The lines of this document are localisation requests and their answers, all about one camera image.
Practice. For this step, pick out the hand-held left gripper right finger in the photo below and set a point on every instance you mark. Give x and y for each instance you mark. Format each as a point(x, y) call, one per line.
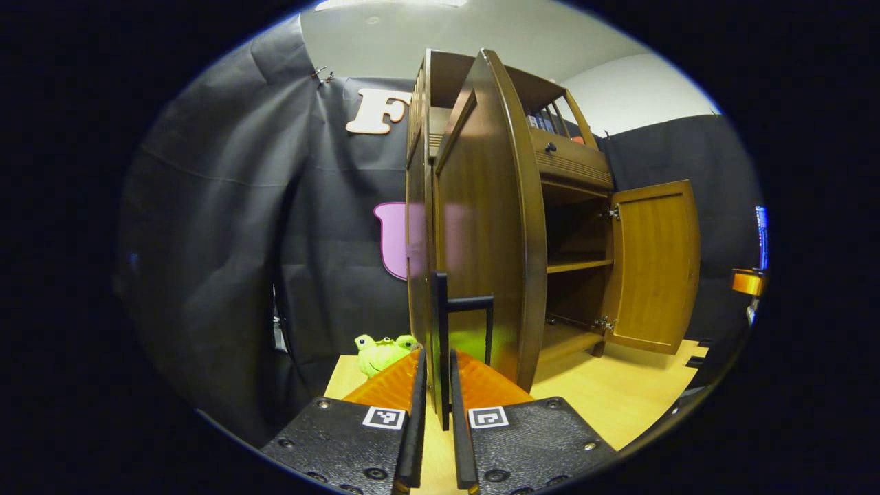
point(462, 440)

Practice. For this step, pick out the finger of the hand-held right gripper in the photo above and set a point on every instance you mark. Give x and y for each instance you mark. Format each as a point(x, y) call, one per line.
point(748, 283)

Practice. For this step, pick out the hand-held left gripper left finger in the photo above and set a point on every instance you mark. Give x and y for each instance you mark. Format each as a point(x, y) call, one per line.
point(416, 426)

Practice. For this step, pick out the wooden shoe cabinet door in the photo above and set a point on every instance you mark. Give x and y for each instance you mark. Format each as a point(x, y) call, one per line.
point(653, 268)
point(481, 206)

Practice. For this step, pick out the wooden double-door shoe cabinet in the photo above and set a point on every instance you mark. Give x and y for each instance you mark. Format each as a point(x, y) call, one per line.
point(418, 302)

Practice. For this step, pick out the blue lit screen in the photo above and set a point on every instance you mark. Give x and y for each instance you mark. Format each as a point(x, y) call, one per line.
point(762, 237)

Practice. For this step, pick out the green frog plush toy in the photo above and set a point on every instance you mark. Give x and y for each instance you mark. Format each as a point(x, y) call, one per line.
point(378, 354)

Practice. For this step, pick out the wooden drawer with black knob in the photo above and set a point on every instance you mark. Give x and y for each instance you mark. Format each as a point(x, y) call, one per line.
point(577, 165)

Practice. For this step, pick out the blue and white boxes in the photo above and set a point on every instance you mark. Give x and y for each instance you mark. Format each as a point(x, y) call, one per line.
point(540, 122)

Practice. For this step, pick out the black backdrop cloth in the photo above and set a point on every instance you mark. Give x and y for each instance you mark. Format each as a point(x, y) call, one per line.
point(206, 240)

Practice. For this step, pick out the ceiling light panel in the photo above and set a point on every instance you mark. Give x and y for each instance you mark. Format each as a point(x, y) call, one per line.
point(392, 3)

